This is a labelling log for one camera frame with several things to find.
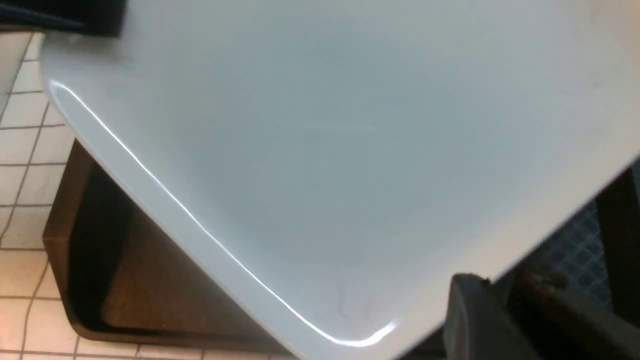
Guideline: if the black serving tray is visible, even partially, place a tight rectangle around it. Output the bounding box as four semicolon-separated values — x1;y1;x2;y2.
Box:
403;162;639;360

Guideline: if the large white rice plate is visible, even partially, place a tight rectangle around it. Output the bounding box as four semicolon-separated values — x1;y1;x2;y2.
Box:
39;0;640;360

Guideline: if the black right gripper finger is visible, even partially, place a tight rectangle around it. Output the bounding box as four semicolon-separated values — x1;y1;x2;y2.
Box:
443;272;640;360

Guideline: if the brown plastic bin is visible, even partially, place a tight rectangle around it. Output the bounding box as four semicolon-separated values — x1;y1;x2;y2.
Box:
42;141;289;354

